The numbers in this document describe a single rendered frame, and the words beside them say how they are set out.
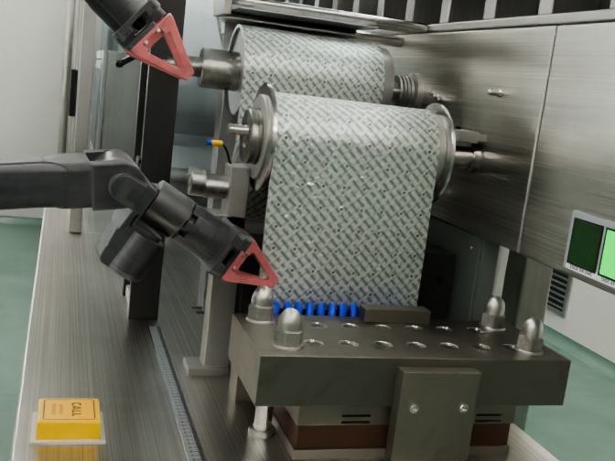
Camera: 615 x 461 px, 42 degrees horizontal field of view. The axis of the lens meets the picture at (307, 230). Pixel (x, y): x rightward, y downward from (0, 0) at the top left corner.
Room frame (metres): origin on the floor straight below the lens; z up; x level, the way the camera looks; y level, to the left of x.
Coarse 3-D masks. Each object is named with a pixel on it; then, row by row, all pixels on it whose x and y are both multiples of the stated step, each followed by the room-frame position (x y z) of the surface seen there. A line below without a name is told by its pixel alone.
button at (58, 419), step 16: (48, 400) 0.91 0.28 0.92; (64, 400) 0.91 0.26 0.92; (80, 400) 0.92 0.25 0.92; (96, 400) 0.93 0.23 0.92; (48, 416) 0.86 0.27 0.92; (64, 416) 0.87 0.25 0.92; (80, 416) 0.87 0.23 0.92; (96, 416) 0.88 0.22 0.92; (48, 432) 0.85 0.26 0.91; (64, 432) 0.86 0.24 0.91; (80, 432) 0.86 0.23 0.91; (96, 432) 0.87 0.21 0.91
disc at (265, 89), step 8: (264, 88) 1.11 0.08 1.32; (272, 88) 1.08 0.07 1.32; (256, 96) 1.15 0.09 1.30; (272, 96) 1.07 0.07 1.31; (272, 104) 1.06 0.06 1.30; (272, 112) 1.06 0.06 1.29; (272, 120) 1.05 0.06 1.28; (272, 128) 1.05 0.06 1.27; (272, 136) 1.05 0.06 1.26; (272, 144) 1.04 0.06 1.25; (272, 152) 1.04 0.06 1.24; (272, 160) 1.05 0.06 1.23; (264, 168) 1.06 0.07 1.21; (264, 176) 1.06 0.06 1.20; (256, 184) 1.10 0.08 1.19; (264, 184) 1.07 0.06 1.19
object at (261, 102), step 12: (264, 96) 1.10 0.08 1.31; (264, 108) 1.08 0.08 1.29; (264, 120) 1.07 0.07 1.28; (264, 132) 1.07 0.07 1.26; (444, 132) 1.15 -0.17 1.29; (264, 144) 1.06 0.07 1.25; (444, 144) 1.14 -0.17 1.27; (264, 156) 1.06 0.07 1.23; (444, 156) 1.13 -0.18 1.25; (252, 168) 1.11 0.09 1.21
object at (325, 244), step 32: (288, 192) 1.06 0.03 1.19; (320, 192) 1.08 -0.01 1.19; (352, 192) 1.09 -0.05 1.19; (384, 192) 1.10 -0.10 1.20; (288, 224) 1.06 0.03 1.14; (320, 224) 1.08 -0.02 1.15; (352, 224) 1.09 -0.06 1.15; (384, 224) 1.11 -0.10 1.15; (416, 224) 1.12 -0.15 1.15; (288, 256) 1.07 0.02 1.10; (320, 256) 1.08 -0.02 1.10; (352, 256) 1.09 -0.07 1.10; (384, 256) 1.11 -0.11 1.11; (416, 256) 1.12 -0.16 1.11; (288, 288) 1.07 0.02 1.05; (320, 288) 1.08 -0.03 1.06; (352, 288) 1.09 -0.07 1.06; (384, 288) 1.11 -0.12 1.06; (416, 288) 1.12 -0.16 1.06
